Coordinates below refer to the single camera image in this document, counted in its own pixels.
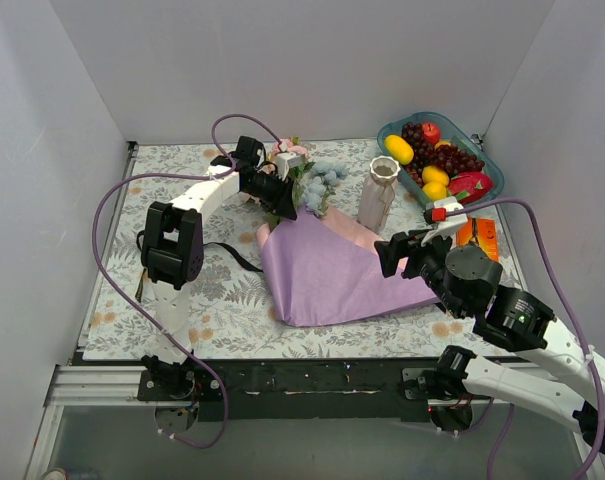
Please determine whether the orange razor package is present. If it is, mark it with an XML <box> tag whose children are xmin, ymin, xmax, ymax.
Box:
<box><xmin>456</xmin><ymin>217</ymin><xmax>499</xmax><ymax>262</ymax></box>

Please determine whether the white ribbed ceramic vase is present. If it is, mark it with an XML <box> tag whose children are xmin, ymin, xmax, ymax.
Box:
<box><xmin>357</xmin><ymin>156</ymin><xmax>400</xmax><ymax>234</ymax></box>

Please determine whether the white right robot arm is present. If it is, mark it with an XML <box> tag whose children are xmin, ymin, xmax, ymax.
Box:
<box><xmin>374</xmin><ymin>230</ymin><xmax>605</xmax><ymax>455</ymax></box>

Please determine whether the yellow lemon lower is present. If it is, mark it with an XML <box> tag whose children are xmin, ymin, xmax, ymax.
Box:
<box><xmin>422</xmin><ymin>181</ymin><xmax>449</xmax><ymax>202</ymax></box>

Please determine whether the red apple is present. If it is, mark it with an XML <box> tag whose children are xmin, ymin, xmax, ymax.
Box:
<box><xmin>421</xmin><ymin>122</ymin><xmax>441</xmax><ymax>145</ymax></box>

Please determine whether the yellow lemon upper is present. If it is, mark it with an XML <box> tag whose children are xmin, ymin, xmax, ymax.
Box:
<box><xmin>421</xmin><ymin>165</ymin><xmax>450</xmax><ymax>187</ymax></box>

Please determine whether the yellow lemon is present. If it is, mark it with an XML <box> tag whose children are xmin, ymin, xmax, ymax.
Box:
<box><xmin>421</xmin><ymin>165</ymin><xmax>450</xmax><ymax>187</ymax></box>
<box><xmin>422</xmin><ymin>181</ymin><xmax>449</xmax><ymax>202</ymax></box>

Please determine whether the teal plastic fruit basket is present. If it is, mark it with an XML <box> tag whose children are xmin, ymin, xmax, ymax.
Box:
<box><xmin>377</xmin><ymin>111</ymin><xmax>504</xmax><ymax>201</ymax></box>

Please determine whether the black gold-lettered ribbon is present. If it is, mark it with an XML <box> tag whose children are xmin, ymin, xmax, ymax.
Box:
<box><xmin>134</xmin><ymin>229</ymin><xmax>264</xmax><ymax>304</ymax></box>

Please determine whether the small orange fruit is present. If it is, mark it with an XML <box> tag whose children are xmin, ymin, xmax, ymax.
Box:
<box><xmin>434</xmin><ymin>141</ymin><xmax>452</xmax><ymax>150</ymax></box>

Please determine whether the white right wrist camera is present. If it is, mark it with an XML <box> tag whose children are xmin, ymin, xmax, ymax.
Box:
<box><xmin>421</xmin><ymin>196</ymin><xmax>468</xmax><ymax>246</ymax></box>

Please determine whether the purple pink wrapping paper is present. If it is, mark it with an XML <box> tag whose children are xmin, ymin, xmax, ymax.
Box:
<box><xmin>256</xmin><ymin>207</ymin><xmax>437</xmax><ymax>328</ymax></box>

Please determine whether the yellow mango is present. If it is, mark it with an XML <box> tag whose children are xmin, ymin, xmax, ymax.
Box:
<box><xmin>384</xmin><ymin>135</ymin><xmax>415</xmax><ymax>166</ymax></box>

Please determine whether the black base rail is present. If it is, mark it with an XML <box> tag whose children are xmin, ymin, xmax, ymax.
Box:
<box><xmin>137</xmin><ymin>357</ymin><xmax>436</xmax><ymax>422</ymax></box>

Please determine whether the dark red grape bunch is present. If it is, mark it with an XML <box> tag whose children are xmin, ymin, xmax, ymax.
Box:
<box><xmin>401</xmin><ymin>123</ymin><xmax>484</xmax><ymax>180</ymax></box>

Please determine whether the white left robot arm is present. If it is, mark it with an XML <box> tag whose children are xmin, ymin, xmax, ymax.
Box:
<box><xmin>141</xmin><ymin>136</ymin><xmax>303</xmax><ymax>400</ymax></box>

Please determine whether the pink rose stem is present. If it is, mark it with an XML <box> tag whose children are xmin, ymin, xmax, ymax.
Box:
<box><xmin>267</xmin><ymin>138</ymin><xmax>309</xmax><ymax>167</ymax></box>
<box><xmin>249</xmin><ymin>196</ymin><xmax>297</xmax><ymax>230</ymax></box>

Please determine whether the red dragon fruit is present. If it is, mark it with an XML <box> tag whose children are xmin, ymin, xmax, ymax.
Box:
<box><xmin>448</xmin><ymin>171</ymin><xmax>494</xmax><ymax>205</ymax></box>

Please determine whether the blue hydrangea stem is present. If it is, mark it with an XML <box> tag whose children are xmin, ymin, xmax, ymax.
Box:
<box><xmin>299</xmin><ymin>161</ymin><xmax>348</xmax><ymax>217</ymax></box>

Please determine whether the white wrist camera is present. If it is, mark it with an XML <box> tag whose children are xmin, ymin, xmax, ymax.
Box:
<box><xmin>271</xmin><ymin>152</ymin><xmax>304</xmax><ymax>179</ymax></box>
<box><xmin>421</xmin><ymin>196</ymin><xmax>468</xmax><ymax>246</ymax></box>

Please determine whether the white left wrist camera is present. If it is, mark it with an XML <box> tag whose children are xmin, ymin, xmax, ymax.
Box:
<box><xmin>271</xmin><ymin>152</ymin><xmax>304</xmax><ymax>179</ymax></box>

